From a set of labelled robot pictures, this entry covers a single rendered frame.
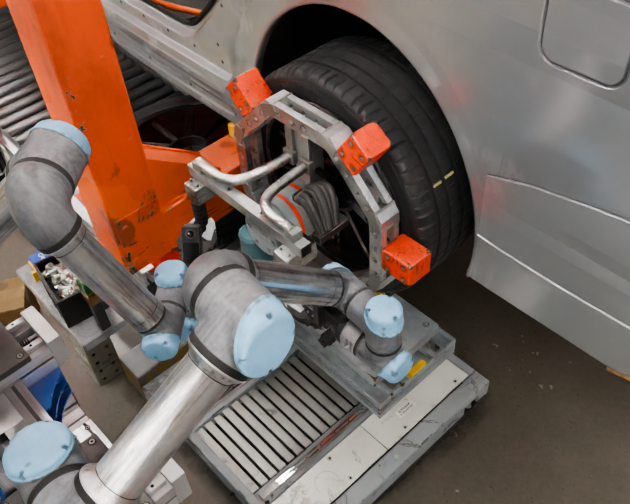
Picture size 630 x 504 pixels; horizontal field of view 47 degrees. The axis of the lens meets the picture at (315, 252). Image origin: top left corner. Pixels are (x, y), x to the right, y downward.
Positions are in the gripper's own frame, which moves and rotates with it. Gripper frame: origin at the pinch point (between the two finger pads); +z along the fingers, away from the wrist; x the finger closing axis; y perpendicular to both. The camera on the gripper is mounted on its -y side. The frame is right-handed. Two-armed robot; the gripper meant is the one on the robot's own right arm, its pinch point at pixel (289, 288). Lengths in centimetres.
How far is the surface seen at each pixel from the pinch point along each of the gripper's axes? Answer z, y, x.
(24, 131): 192, -56, -12
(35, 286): 86, -38, 33
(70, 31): 60, 47, 7
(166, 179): 62, -7, -8
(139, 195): 60, -5, 3
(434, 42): -9, 51, -37
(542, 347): -26, -82, -87
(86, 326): 60, -38, 31
